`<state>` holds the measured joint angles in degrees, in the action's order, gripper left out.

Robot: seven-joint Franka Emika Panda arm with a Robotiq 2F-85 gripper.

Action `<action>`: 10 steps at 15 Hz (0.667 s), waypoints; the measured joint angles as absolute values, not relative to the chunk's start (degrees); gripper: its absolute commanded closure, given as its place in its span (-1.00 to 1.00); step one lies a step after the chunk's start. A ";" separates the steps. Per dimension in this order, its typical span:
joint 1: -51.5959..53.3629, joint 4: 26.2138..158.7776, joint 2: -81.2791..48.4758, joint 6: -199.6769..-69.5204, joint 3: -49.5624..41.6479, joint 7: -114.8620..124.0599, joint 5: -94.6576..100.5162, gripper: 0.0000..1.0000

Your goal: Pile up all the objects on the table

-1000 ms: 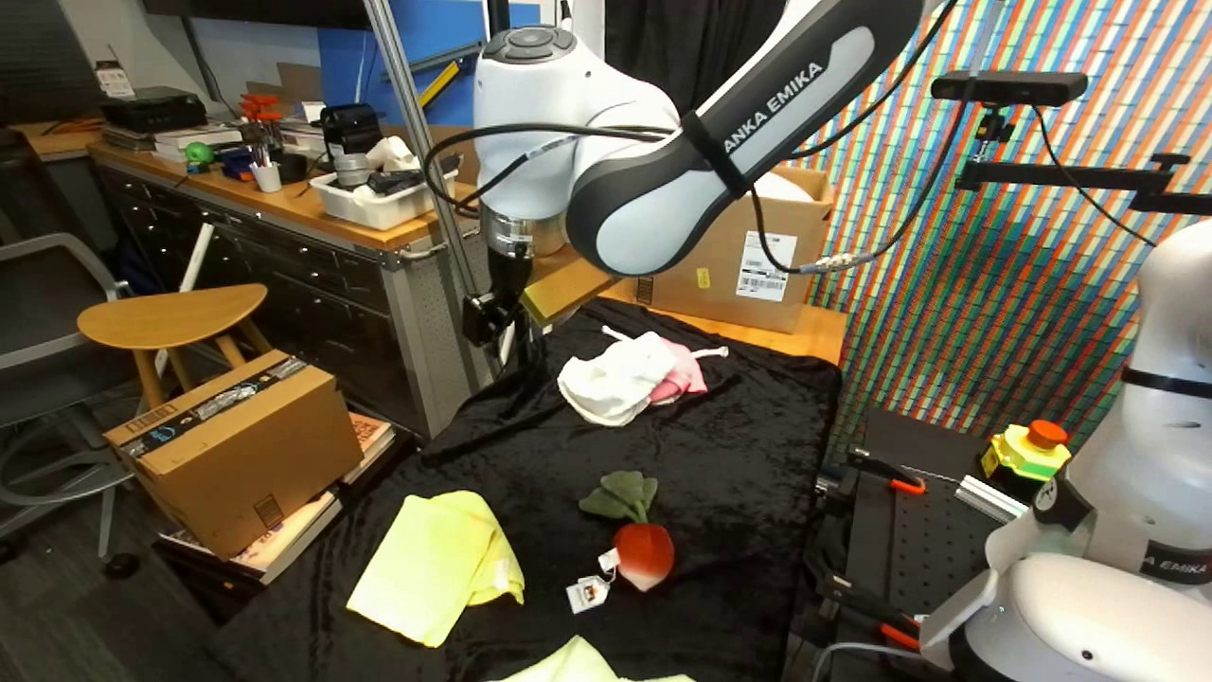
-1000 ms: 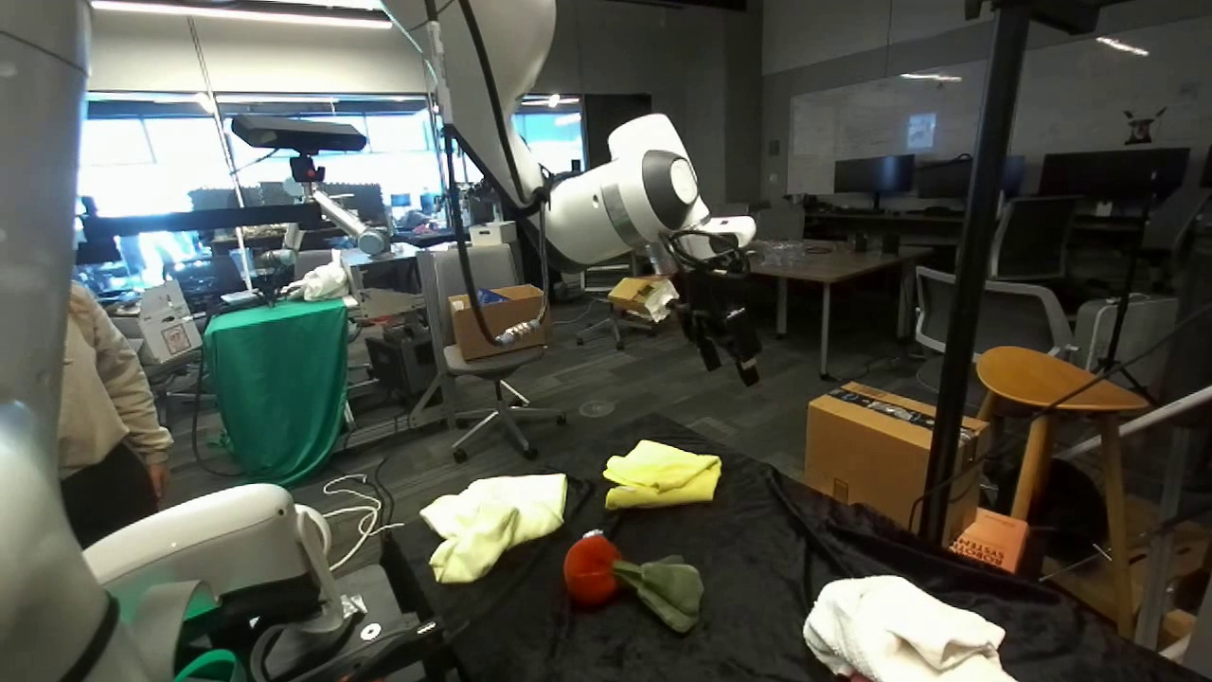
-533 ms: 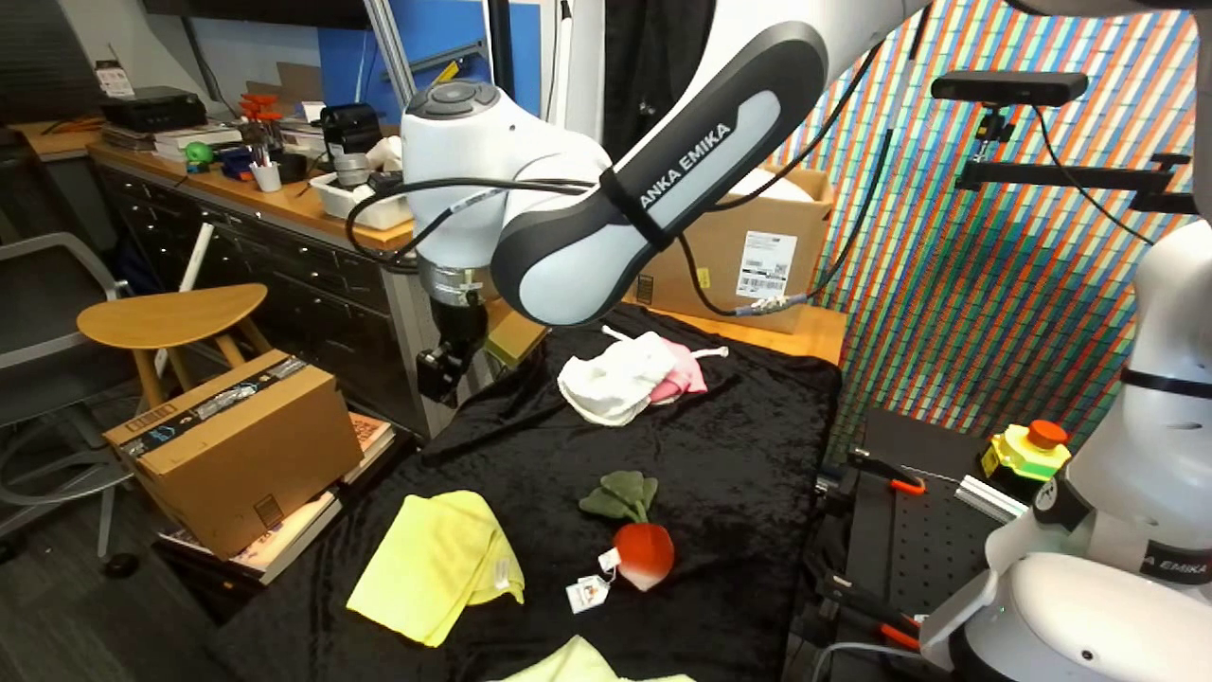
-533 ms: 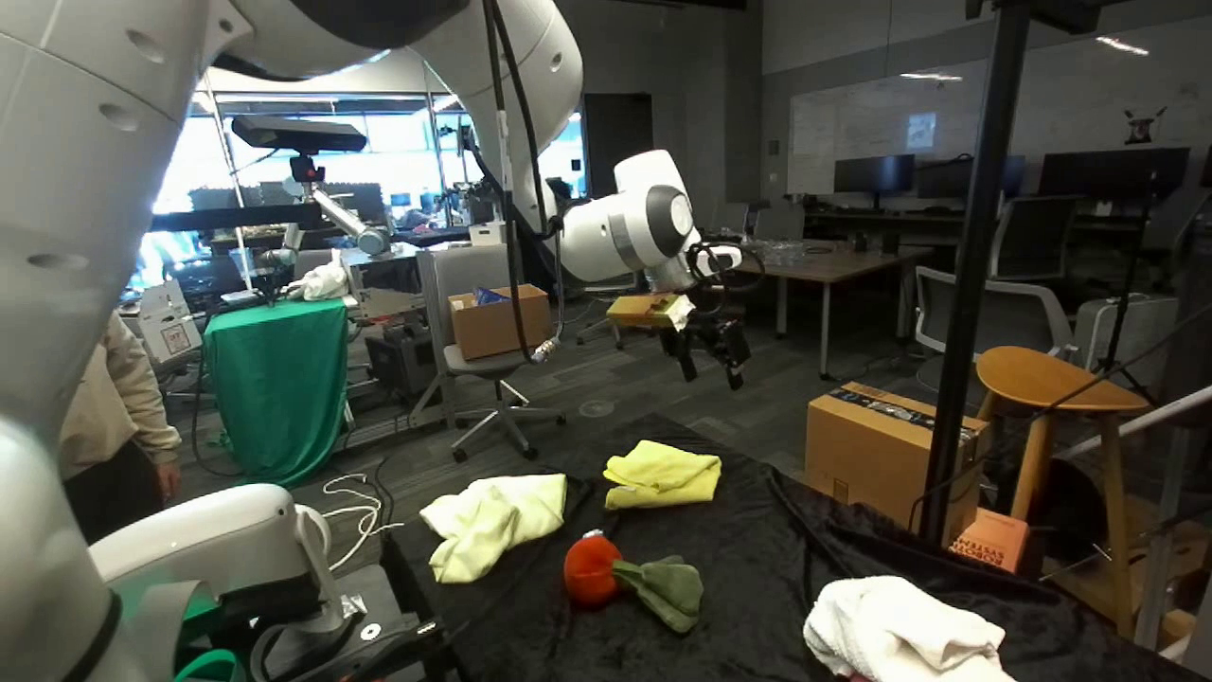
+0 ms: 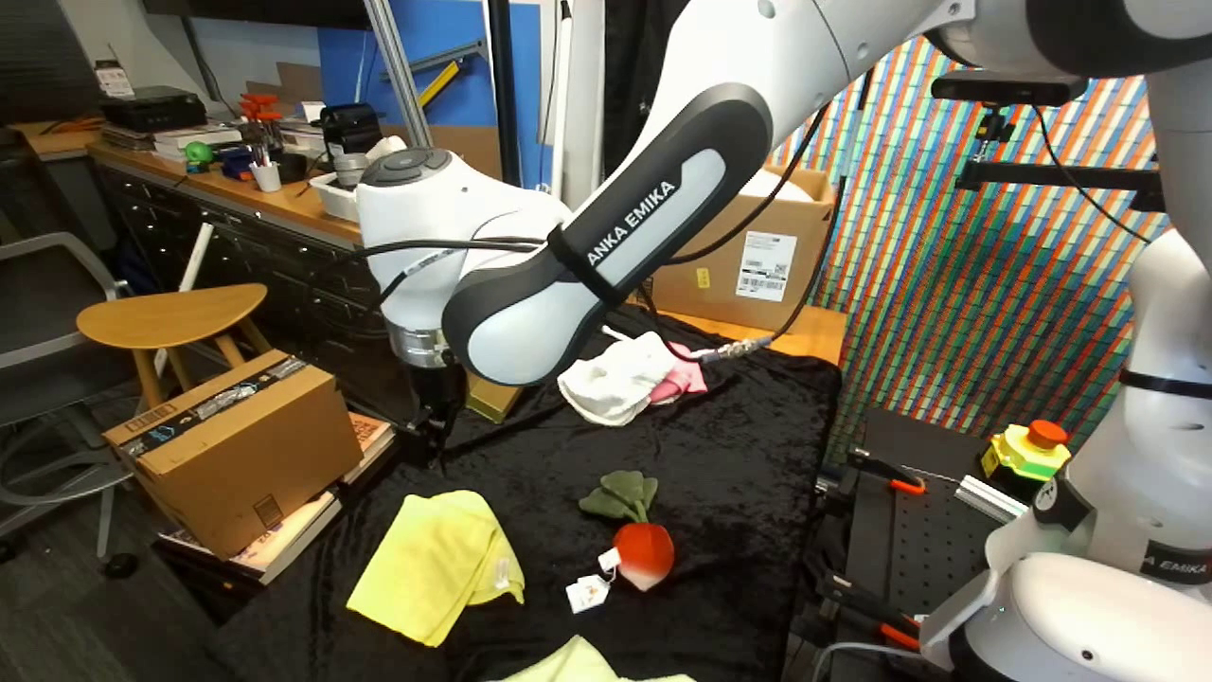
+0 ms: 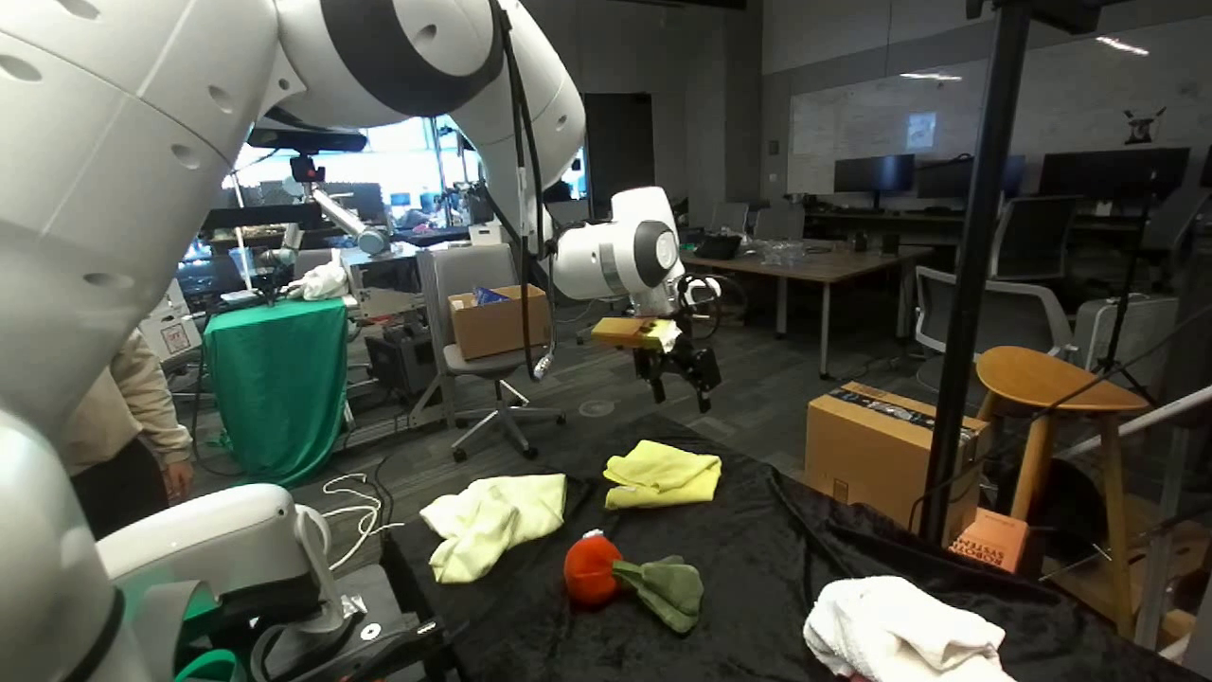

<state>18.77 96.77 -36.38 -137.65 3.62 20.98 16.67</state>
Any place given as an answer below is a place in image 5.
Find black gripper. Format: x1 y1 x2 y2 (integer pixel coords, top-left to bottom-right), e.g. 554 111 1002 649
410 365 471 457

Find bright yellow cloth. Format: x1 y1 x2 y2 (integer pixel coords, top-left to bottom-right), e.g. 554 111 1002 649
339 490 529 653

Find white cloth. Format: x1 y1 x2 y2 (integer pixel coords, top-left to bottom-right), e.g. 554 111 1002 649
555 329 693 432

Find red plush radish toy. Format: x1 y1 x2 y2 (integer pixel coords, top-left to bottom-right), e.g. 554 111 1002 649
559 465 683 617

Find cardboard box with black tape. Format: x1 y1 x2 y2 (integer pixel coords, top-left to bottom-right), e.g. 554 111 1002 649
103 349 366 562

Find white plastic tray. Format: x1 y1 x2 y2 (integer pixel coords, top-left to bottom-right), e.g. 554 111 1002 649
308 166 382 235

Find wooden top workbench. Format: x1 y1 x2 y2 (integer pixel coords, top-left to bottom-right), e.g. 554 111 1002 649
12 114 507 438

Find pale yellow cloth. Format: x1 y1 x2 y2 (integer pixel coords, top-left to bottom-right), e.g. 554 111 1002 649
497 632 629 682

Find wooden stool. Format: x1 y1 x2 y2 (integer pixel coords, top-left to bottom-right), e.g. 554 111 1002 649
71 282 275 411

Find open cardboard box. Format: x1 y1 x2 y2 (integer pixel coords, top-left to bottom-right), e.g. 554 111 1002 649
648 164 843 334

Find black velvet tablecloth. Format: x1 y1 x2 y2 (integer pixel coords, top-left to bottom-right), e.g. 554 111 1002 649
203 300 848 682

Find white cup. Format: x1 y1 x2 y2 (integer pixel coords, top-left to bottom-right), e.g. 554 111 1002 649
246 151 285 199

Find black microscope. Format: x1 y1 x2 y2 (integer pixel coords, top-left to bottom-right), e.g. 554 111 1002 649
319 101 387 192

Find black vertical pole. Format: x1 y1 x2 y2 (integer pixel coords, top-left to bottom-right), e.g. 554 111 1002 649
483 0 526 187

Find yellow tool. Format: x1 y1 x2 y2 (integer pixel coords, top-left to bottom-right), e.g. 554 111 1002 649
413 52 467 111

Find red flower ornament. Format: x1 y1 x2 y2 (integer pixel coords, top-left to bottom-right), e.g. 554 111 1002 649
240 87 285 128

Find silver metal pole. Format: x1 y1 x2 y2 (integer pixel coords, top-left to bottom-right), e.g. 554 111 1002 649
358 0 440 164

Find black curtain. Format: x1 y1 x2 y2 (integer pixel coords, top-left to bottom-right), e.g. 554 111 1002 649
591 0 693 183

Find black case on bench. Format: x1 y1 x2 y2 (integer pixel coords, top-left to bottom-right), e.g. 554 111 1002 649
103 87 213 133

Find gray office chair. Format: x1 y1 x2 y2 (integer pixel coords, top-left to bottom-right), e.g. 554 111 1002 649
0 229 143 572

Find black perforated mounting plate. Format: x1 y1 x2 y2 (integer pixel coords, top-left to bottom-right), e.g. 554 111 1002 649
841 406 998 620

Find silver metal bar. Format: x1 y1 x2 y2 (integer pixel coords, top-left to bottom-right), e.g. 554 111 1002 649
949 471 1035 524

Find colourful patterned panel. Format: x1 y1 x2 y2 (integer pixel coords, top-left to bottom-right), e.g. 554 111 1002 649
807 34 1212 475

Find yellow emergency stop button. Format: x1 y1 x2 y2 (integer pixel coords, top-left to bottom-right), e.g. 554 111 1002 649
980 416 1074 485

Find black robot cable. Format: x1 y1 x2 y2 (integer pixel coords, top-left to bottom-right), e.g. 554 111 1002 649
362 67 874 372

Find gray cable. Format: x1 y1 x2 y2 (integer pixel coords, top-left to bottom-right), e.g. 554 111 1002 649
807 636 913 682

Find orange handled tool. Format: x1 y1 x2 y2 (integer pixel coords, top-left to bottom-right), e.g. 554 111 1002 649
819 572 924 657
843 449 933 500

